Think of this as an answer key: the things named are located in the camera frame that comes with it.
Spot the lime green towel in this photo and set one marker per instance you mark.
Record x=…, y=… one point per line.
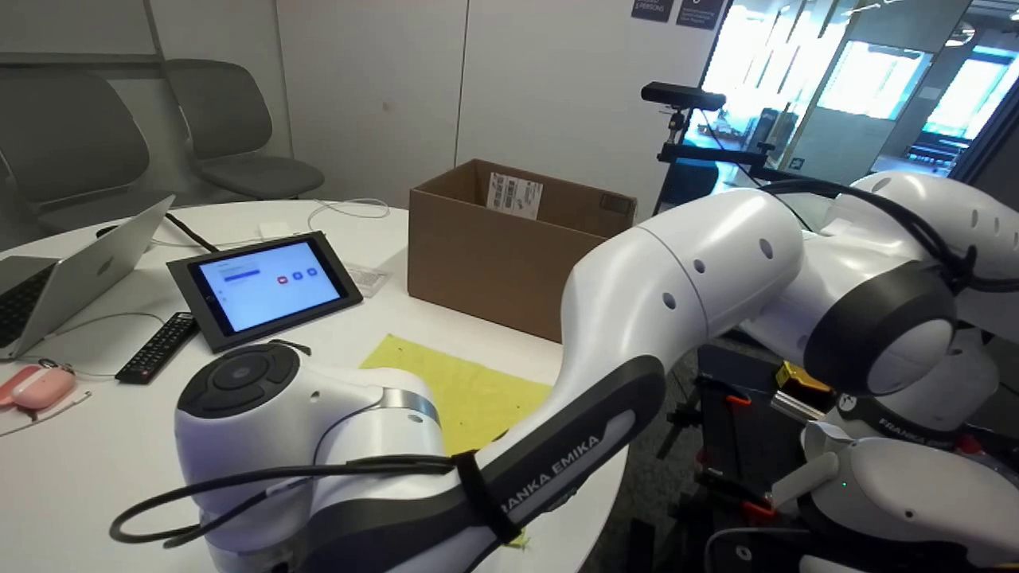
x=466, y=394

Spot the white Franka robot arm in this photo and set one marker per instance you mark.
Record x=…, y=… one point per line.
x=688, y=287

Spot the brown cardboard box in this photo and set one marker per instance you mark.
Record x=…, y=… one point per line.
x=488, y=257

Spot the black tablet with lit screen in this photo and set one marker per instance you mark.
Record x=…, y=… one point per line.
x=265, y=287

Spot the yellow red emergency stop button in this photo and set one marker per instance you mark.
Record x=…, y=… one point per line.
x=797, y=378

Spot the small grey lounge chair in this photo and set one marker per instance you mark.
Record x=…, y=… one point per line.
x=228, y=116

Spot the black remote control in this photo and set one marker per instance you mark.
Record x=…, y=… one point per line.
x=157, y=347

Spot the silver open laptop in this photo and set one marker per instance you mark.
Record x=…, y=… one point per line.
x=95, y=264

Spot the large grey lounge chair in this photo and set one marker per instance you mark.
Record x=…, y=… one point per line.
x=73, y=137

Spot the pink soft case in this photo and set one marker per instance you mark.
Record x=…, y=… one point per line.
x=38, y=386

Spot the black camera on stand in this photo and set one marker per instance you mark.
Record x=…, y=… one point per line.
x=686, y=97

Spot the dark wall plaque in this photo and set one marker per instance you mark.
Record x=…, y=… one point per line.
x=701, y=11
x=649, y=6

